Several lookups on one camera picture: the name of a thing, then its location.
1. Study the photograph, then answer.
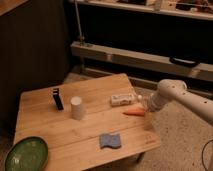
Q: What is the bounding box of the blue sponge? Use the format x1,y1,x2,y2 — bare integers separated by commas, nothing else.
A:
99,133,121,149

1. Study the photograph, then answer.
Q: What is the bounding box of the black rectangular block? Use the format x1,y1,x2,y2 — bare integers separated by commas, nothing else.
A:
52,88,64,110

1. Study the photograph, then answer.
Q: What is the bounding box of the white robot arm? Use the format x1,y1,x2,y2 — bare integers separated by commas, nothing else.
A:
147,79,213,126

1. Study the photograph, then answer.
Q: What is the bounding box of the white paper cup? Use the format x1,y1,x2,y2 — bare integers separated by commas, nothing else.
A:
70,96,86,120

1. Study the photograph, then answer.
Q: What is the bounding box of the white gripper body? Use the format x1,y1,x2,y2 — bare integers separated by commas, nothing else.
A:
145,92,167,112

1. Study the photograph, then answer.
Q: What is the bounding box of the green plate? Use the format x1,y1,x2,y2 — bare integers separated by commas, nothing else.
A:
4,136,49,171

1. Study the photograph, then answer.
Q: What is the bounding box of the wooden table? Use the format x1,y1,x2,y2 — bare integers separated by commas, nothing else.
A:
14,74,161,171

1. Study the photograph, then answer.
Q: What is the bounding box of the black handle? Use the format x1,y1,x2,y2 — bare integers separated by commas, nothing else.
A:
169,57,200,68

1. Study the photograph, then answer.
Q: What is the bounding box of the white rectangular box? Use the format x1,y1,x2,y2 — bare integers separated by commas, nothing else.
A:
110,93,142,106

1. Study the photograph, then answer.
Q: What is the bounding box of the grey metal shelf beam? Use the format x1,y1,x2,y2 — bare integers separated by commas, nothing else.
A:
71,41,213,82

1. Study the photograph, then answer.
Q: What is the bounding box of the metal vertical pole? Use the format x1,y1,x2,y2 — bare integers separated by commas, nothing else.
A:
74,0,85,46

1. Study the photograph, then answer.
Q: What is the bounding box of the orange pepper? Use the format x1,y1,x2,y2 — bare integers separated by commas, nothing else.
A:
123,109,145,116

